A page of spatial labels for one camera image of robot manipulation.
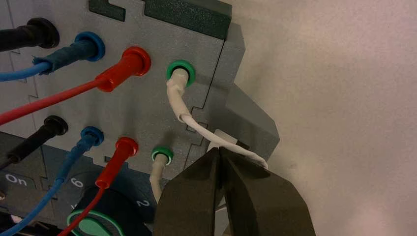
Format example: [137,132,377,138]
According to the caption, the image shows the green panel socket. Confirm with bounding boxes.
[151,147,174,166]
[166,59,196,88]

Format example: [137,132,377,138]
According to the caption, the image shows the grey task board panel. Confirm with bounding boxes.
[0,0,281,225]

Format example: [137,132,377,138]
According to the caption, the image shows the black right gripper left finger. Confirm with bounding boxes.
[153,148,222,236]

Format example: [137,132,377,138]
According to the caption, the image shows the dark green board block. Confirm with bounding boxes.
[143,0,233,41]

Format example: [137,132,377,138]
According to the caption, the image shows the white banana plug cable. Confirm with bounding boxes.
[149,153,170,205]
[167,68,269,170]

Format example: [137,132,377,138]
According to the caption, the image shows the black dial knob green pointer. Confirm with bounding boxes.
[66,188,158,236]

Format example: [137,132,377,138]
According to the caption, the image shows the black banana plug cable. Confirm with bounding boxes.
[0,116,69,171]
[0,18,60,53]

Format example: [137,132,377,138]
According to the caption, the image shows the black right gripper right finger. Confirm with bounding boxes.
[220,147,316,236]

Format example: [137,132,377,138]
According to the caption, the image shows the blue banana plug cable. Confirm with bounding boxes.
[0,126,105,236]
[0,31,106,83]

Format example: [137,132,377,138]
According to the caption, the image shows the red banana plug cable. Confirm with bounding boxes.
[58,137,139,236]
[0,46,151,126]

